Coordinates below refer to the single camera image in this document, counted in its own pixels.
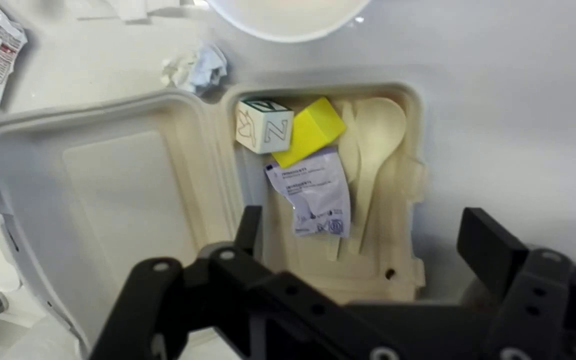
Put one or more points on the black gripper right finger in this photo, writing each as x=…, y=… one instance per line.
x=535, y=291

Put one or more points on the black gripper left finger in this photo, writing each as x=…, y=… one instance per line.
x=259, y=313

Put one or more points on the yellow block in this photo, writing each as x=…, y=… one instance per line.
x=312, y=129

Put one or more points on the beige plastic knife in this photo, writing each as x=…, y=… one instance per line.
x=349, y=147

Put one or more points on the beige plastic spoon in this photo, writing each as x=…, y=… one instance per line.
x=381, y=130

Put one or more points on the crumpled white paper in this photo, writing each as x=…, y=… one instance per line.
x=196, y=73

